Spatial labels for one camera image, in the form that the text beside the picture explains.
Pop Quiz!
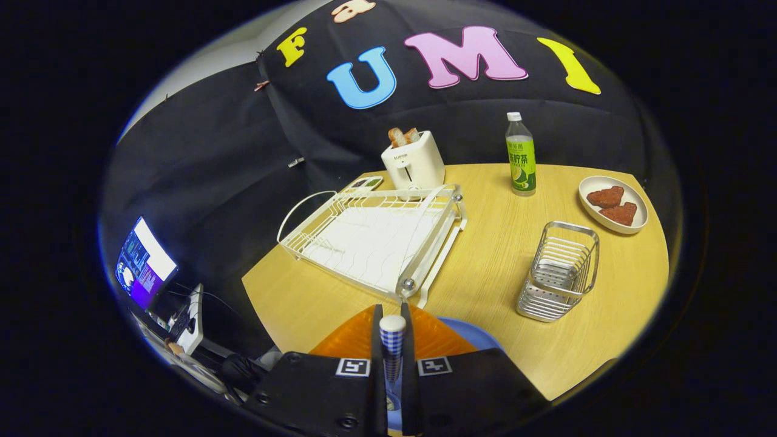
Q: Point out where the blue checkered handle spoon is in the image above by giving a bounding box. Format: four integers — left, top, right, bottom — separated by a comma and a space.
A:
379, 314, 407, 413

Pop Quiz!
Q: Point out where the red meat piece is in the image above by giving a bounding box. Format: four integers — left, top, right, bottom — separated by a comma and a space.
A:
599, 202, 638, 226
586, 186, 625, 209

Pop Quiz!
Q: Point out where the light blue plate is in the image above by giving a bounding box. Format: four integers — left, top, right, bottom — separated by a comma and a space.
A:
386, 317, 504, 432

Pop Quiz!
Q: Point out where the computer monitor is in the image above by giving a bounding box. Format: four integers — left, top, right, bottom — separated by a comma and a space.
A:
115, 217, 179, 310

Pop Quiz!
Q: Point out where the white wire dish rack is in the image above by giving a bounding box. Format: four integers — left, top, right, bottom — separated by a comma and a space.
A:
277, 184, 468, 309

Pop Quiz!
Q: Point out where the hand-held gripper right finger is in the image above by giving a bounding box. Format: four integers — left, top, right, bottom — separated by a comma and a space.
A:
401, 302, 550, 436

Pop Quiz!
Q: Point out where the cream oval dish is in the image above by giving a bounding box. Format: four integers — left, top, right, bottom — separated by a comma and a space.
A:
578, 175, 649, 235

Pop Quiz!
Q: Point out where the black backdrop cloth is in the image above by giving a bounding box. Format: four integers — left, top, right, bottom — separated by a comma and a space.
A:
100, 0, 680, 359

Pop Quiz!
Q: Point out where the metal wire basket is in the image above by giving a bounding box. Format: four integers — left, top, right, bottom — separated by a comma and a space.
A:
517, 221, 600, 322

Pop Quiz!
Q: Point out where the white desktop device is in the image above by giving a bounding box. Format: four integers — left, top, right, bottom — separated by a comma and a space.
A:
176, 283, 204, 356

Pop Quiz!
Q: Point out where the green label drink bottle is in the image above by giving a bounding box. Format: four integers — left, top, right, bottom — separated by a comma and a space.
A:
506, 112, 537, 197

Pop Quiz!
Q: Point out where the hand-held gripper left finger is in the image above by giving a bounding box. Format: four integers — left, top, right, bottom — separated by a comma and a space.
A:
243, 303, 387, 437

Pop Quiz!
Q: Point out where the white toaster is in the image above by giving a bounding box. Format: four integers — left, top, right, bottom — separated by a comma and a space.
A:
381, 130, 446, 194

